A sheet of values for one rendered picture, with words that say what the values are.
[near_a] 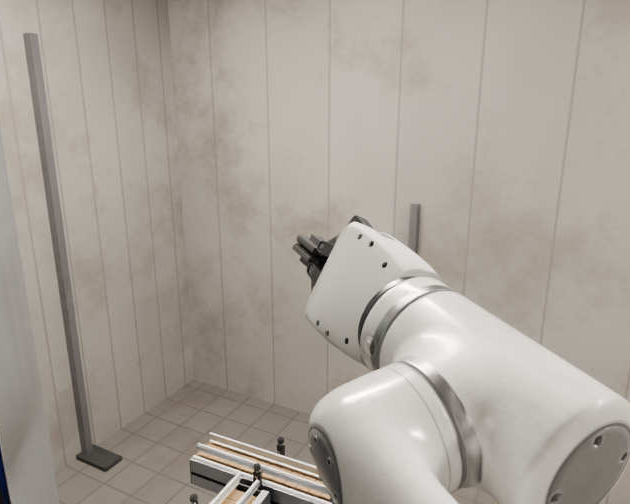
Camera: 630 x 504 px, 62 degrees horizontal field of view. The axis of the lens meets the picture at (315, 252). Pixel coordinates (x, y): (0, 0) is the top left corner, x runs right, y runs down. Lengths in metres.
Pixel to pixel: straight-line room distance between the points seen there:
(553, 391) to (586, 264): 2.48
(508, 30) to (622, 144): 0.71
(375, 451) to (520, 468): 0.07
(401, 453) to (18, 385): 0.52
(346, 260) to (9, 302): 0.39
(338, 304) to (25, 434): 0.44
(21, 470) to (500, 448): 0.58
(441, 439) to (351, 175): 2.69
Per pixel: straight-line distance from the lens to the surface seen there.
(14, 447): 0.73
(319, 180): 3.03
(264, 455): 1.69
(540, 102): 2.68
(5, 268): 0.66
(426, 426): 0.28
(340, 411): 0.28
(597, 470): 0.31
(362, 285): 0.41
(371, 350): 0.37
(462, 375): 0.30
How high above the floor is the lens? 1.97
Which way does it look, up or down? 16 degrees down
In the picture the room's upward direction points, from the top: straight up
